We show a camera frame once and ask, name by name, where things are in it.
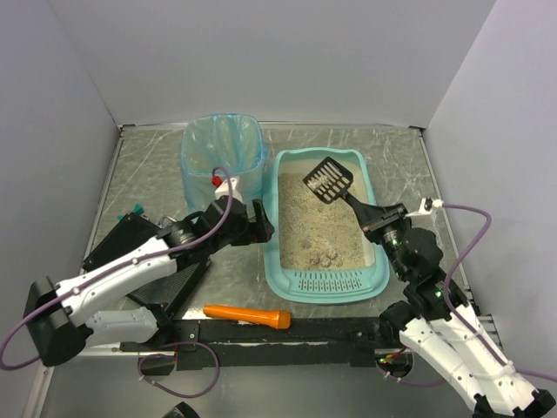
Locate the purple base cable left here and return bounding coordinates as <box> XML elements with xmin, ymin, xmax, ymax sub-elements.
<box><xmin>138</xmin><ymin>338</ymin><xmax>221</xmax><ymax>398</ymax></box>

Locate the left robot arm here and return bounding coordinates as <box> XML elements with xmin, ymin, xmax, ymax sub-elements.
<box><xmin>24</xmin><ymin>196</ymin><xmax>274</xmax><ymax>367</ymax></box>

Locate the black ribbed case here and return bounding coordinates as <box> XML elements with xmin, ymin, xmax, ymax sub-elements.
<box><xmin>83</xmin><ymin>212</ymin><xmax>211</xmax><ymax>319</ymax></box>

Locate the litter clump ball middle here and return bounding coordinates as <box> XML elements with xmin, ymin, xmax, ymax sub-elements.
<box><xmin>327</xmin><ymin>249</ymin><xmax>339</xmax><ymax>260</ymax></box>

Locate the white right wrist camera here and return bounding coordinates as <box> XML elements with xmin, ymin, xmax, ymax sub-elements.
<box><xmin>406</xmin><ymin>198</ymin><xmax>444</xmax><ymax>218</ymax></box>

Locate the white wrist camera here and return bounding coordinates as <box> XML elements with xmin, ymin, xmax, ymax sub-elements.
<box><xmin>211</xmin><ymin>175</ymin><xmax>244</xmax><ymax>202</ymax></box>
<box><xmin>406</xmin><ymin>198</ymin><xmax>444</xmax><ymax>218</ymax></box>

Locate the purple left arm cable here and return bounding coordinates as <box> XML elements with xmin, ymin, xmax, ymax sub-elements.
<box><xmin>0</xmin><ymin>166</ymin><xmax>232</xmax><ymax>371</ymax></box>

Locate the orange toy microphone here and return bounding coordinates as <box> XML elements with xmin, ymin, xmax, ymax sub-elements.
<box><xmin>203</xmin><ymin>305</ymin><xmax>292</xmax><ymax>330</ymax></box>

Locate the grey litter clump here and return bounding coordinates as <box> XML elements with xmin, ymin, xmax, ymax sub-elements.
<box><xmin>300</xmin><ymin>239</ymin><xmax>312</xmax><ymax>249</ymax></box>

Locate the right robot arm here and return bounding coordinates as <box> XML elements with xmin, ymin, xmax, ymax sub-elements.
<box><xmin>344</xmin><ymin>194</ymin><xmax>556</xmax><ymax>417</ymax></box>

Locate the aluminium frame rail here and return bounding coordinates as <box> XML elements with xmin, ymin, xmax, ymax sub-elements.
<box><xmin>461</xmin><ymin>279</ymin><xmax>503</xmax><ymax>349</ymax></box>

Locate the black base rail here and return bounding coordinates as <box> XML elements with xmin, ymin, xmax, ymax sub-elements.
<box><xmin>119</xmin><ymin>317</ymin><xmax>402</xmax><ymax>371</ymax></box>

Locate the black litter scoop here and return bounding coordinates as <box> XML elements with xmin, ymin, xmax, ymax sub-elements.
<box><xmin>302</xmin><ymin>157</ymin><xmax>366</xmax><ymax>214</ymax></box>

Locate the litter clump ball front right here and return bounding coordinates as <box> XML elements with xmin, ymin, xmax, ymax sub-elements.
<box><xmin>320</xmin><ymin>255</ymin><xmax>333</xmax><ymax>268</ymax></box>

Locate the light blue litter box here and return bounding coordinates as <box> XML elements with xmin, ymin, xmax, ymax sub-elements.
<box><xmin>263</xmin><ymin>147</ymin><xmax>390</xmax><ymax>305</ymax></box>

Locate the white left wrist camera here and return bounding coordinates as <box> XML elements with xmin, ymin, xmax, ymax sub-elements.
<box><xmin>211</xmin><ymin>175</ymin><xmax>244</xmax><ymax>202</ymax></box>

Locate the trash bin with blue bag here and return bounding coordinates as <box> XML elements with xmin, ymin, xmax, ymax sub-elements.
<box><xmin>179</xmin><ymin>114</ymin><xmax>268</xmax><ymax>217</ymax></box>

